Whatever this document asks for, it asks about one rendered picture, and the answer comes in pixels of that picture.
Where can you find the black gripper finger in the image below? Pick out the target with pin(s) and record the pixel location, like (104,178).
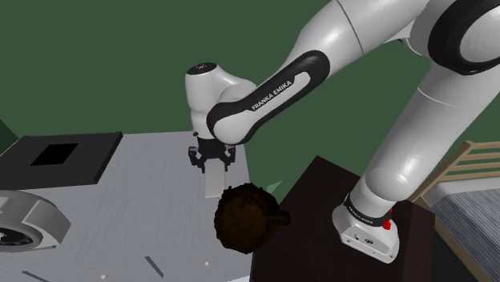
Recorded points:
(229,156)
(195,157)

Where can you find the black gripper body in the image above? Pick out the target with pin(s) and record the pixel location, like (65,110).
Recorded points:
(212,148)

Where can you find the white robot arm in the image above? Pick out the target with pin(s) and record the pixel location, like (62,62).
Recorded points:
(406,156)

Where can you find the pale grey flat slab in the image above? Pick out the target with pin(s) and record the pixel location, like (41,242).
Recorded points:
(215,183)

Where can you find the dark brown round teapot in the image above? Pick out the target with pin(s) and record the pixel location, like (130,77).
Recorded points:
(244,218)

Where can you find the black flat square appliance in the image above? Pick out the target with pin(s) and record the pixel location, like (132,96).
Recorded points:
(90,156)

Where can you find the dark robot stand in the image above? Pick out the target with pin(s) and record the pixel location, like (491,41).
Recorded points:
(312,234)

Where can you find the dark grey thin stick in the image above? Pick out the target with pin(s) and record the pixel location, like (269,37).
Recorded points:
(35,276)
(154,266)

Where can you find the grey round appliance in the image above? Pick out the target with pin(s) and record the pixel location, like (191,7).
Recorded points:
(35,220)

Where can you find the wooden bed with striped mattress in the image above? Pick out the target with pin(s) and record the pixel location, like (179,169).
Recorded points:
(468,211)

